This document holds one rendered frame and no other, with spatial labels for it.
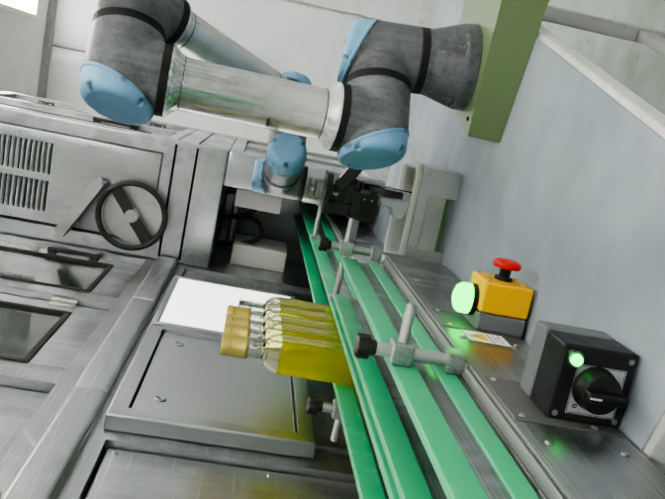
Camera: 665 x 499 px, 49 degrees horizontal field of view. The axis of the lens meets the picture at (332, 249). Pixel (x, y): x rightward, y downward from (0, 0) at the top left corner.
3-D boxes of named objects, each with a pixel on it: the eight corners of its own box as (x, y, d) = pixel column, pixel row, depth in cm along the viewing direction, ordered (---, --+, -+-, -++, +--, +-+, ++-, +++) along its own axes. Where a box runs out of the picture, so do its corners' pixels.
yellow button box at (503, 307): (509, 323, 109) (461, 315, 108) (522, 275, 107) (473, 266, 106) (525, 339, 102) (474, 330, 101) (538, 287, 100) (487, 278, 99)
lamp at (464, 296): (465, 309, 106) (445, 306, 106) (473, 279, 105) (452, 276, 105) (474, 319, 102) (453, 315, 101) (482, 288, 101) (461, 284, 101)
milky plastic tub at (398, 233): (418, 260, 167) (381, 253, 166) (440, 164, 163) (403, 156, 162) (435, 279, 150) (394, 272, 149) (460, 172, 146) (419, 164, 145)
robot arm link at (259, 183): (251, 183, 148) (248, 197, 156) (304, 193, 150) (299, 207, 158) (257, 148, 151) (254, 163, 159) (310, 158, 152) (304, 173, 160)
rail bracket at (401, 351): (457, 367, 89) (350, 349, 88) (471, 310, 88) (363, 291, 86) (466, 379, 85) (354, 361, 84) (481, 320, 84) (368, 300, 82)
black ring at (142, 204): (163, 253, 226) (93, 241, 223) (174, 186, 222) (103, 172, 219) (161, 256, 221) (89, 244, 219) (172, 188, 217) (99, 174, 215)
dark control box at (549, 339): (589, 398, 82) (518, 386, 81) (608, 331, 80) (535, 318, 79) (623, 432, 74) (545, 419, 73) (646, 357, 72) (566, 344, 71)
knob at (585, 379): (608, 412, 73) (623, 427, 70) (566, 405, 73) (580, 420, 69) (620, 370, 72) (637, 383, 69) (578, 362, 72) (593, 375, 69)
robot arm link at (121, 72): (423, 76, 124) (89, -2, 111) (418, 156, 120) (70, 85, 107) (398, 107, 135) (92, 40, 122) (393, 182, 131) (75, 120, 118)
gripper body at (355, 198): (371, 218, 162) (318, 208, 160) (380, 180, 160) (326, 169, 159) (377, 224, 154) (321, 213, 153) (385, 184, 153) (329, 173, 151)
